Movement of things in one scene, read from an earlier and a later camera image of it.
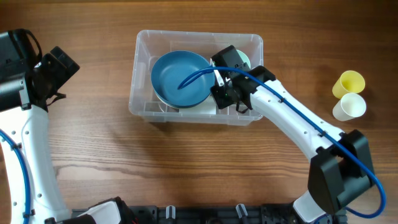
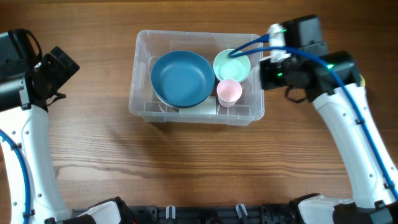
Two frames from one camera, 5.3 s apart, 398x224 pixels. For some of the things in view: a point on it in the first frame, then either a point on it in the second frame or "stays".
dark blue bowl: (169, 71) stays
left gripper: (64, 71) stays
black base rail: (215, 214) stays
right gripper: (221, 101) → (268, 82)
